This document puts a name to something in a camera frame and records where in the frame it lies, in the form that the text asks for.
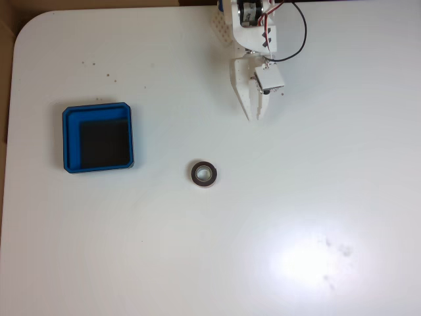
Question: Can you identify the red tape roll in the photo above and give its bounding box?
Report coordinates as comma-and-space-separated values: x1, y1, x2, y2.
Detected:
189, 160, 220, 190

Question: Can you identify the blue square box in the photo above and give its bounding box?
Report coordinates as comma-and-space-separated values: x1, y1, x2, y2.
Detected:
62, 101, 137, 174

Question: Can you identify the white square camera box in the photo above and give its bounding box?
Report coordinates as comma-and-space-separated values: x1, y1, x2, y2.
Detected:
253, 65, 285, 96

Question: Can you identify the red white servo wire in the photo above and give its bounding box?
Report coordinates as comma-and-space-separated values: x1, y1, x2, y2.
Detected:
258, 0, 287, 68

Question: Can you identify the black cable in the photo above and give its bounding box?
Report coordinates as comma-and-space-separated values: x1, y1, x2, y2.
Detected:
262, 0, 308, 63

